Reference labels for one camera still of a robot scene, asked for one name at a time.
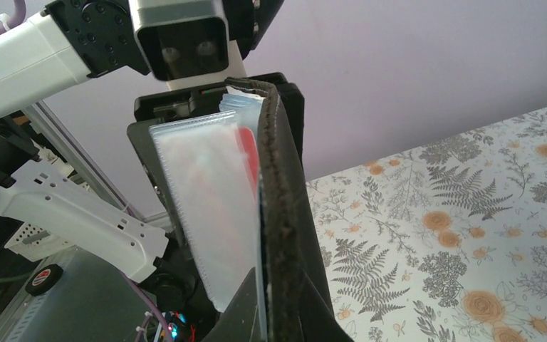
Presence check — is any white perforated basket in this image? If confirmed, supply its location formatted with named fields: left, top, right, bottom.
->
left=4, top=223, right=74, bottom=261

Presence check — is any floral table mat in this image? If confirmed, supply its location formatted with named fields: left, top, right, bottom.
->
left=307, top=108, right=547, bottom=341

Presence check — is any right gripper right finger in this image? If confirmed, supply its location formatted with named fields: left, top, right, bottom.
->
left=298, top=270, right=352, bottom=342

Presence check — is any black leather card holder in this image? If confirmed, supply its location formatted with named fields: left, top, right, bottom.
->
left=150, top=78, right=333, bottom=341

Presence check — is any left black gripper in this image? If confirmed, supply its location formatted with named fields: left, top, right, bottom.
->
left=127, top=72, right=305, bottom=246

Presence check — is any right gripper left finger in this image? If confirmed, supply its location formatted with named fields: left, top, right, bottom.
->
left=202, top=269, right=260, bottom=342

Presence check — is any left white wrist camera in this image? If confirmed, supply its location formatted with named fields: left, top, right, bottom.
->
left=129, top=0, right=246, bottom=90

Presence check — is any black tape roll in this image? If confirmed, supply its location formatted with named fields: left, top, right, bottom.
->
left=25, top=264, right=64, bottom=296

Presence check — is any aluminium rail frame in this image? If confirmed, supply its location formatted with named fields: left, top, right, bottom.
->
left=21, top=100, right=173, bottom=232

